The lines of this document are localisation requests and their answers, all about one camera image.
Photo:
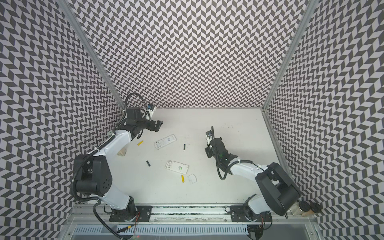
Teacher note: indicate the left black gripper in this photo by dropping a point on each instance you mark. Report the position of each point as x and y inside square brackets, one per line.
[151, 127]

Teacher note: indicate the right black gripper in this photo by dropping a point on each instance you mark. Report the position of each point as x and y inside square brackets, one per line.
[210, 147]

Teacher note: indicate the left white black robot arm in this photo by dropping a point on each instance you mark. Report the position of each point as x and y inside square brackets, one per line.
[92, 178]

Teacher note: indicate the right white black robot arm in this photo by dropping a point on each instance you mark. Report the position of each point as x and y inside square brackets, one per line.
[278, 191]

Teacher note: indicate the jar with black lid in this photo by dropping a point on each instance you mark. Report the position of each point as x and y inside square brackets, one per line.
[122, 153]

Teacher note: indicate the clear jar black lid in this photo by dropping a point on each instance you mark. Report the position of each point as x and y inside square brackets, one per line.
[300, 208]

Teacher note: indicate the brown jar black lid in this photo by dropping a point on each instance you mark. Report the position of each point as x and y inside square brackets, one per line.
[315, 208]

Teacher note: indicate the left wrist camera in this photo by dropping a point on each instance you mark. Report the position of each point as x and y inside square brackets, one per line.
[151, 108]

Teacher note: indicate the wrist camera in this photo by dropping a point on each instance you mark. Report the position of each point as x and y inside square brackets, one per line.
[151, 108]
[209, 137]

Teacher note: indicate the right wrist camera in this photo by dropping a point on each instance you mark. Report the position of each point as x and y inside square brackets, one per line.
[209, 137]

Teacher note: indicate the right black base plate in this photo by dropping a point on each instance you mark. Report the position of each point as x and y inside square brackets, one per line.
[237, 213]

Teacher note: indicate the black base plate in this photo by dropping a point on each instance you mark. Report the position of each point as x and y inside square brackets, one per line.
[237, 213]
[141, 213]

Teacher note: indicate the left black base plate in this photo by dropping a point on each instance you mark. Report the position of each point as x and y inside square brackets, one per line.
[141, 213]

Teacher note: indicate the aluminium mounting rail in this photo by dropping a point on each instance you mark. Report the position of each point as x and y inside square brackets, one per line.
[180, 214]

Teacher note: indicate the white slotted cable duct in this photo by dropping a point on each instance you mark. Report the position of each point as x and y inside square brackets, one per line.
[168, 230]

